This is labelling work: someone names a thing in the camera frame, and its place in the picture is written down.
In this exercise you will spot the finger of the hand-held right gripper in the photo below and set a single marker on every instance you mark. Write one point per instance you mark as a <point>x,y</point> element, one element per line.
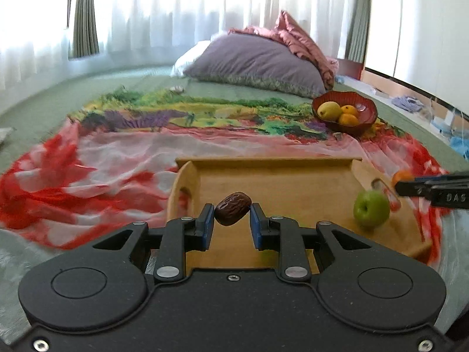
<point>412,189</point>

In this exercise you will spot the brown dried date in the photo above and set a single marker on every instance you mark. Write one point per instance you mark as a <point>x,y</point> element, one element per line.
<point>232,209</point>

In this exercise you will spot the wooden tray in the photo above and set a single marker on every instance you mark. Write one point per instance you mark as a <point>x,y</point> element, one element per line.
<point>285,190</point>

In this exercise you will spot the small green apple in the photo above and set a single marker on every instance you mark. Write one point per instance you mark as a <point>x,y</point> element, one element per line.
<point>370,209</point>

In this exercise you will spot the white small box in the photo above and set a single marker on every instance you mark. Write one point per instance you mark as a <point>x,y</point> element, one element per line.
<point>447,121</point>

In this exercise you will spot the colourful printed scarf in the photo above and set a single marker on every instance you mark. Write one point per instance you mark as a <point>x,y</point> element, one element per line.
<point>121,168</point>

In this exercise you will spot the pink blanket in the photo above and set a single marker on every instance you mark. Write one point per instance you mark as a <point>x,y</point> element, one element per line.
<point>304,40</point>

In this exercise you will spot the blue crumpled cloth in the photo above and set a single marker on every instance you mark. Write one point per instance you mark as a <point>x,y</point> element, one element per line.
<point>407,103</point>

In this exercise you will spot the yellow pear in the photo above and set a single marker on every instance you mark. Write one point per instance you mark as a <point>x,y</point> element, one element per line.
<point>329,112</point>

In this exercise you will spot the white pillow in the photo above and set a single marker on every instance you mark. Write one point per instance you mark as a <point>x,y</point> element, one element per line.
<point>188,60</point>

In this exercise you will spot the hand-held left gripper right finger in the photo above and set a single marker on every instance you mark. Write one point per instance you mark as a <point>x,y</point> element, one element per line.
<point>255,227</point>

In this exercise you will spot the red glass bowl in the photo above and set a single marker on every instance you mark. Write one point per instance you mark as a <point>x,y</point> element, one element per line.
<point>361,126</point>

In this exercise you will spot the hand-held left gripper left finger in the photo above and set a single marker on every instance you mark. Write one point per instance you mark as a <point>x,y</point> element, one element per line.
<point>208,225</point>

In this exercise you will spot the wooden bed frame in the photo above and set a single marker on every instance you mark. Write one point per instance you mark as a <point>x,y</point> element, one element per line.
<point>381,80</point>

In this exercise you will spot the green curtain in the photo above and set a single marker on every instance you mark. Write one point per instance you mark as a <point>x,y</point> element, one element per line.
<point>359,18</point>
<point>85,14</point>

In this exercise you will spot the purple pillow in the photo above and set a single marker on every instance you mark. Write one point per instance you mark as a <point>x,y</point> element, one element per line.
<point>256,62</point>

